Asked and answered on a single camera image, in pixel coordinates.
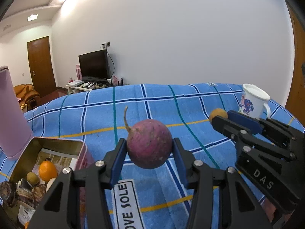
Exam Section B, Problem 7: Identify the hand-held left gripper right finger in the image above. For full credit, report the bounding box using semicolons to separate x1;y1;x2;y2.
173;137;266;229

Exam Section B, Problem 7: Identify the pink tin box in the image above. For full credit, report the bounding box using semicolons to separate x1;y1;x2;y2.
0;137;96;229

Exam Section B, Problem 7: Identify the black power cable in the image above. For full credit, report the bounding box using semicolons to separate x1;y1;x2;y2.
106;49;115;79

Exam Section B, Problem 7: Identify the round purple radish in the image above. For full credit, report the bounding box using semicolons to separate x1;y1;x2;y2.
124;106;173;170

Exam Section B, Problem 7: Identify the brown wooden door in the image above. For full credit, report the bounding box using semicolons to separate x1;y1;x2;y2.
27;36;57;98
285;2;305;120

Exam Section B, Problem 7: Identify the person's right hand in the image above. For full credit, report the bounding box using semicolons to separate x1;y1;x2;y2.
261;199;278;223

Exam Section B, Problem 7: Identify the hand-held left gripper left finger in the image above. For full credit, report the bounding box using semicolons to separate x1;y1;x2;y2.
28;138;127;229

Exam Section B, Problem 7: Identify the printed paper leaflet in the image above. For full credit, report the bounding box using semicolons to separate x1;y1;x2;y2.
36;148;79;172

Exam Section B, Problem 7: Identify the black flat television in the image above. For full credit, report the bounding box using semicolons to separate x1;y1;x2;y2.
78;50;111;80

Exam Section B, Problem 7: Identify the blue checked blanket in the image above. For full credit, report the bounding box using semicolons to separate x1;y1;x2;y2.
0;83;301;229

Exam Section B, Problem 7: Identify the dark brown water chestnut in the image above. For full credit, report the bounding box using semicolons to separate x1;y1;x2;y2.
32;185;47;197
0;181;18;207

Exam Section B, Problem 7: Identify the brown leather sofa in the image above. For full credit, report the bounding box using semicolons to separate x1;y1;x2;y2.
13;84;40;105

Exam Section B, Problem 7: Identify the white television stand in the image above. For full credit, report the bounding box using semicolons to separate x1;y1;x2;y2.
65;83;105;96

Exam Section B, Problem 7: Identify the small brown longan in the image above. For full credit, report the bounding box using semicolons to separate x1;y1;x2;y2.
26;172;39;186
209;108;229;124

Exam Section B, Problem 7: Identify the white floral print mug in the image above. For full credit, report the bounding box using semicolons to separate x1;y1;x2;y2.
238;83;271;120

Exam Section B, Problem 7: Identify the pink tin lid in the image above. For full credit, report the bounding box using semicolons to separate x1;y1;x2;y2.
0;65;34;160

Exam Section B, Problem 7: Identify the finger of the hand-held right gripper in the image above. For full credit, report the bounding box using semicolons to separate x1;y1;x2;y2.
227;110;305;153
212;116;295;161

